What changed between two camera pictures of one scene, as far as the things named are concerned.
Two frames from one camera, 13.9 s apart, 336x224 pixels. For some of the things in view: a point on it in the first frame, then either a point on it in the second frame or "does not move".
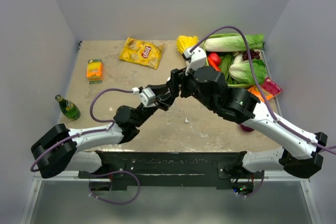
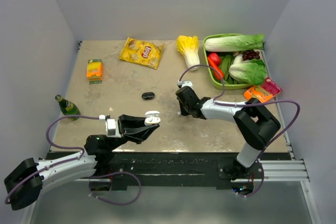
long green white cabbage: (226, 42) does not move
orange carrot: (212, 63) does not move
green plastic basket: (241, 57) does not move
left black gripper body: (163, 104) → (120, 129)
